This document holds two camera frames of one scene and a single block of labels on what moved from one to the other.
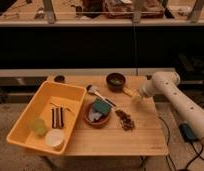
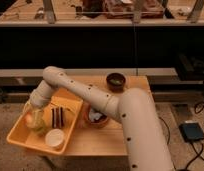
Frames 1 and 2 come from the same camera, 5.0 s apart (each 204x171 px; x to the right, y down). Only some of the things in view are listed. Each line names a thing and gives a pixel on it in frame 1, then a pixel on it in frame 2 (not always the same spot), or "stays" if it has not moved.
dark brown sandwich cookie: x=57 y=118 stays
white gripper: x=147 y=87 to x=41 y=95
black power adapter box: x=187 y=133 stays
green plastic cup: x=38 y=126 stays
